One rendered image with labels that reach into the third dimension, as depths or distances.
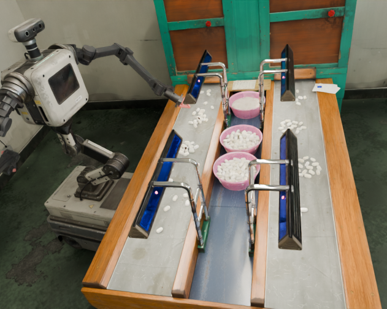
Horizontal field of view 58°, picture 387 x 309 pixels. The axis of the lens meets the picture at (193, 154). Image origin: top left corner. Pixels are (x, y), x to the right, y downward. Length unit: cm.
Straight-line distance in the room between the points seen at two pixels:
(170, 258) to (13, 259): 171
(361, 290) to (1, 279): 243
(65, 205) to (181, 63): 139
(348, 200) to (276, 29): 137
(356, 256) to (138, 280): 93
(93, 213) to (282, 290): 135
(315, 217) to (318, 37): 140
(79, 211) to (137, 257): 85
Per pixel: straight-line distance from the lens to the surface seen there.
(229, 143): 220
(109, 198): 244
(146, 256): 170
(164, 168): 156
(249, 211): 147
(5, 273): 308
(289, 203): 131
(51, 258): 295
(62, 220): 262
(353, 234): 170
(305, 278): 157
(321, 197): 186
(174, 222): 179
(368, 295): 155
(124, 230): 181
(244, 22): 265
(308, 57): 276
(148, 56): 393
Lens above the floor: 208
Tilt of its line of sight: 38 degrees down
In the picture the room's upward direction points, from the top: 11 degrees counter-clockwise
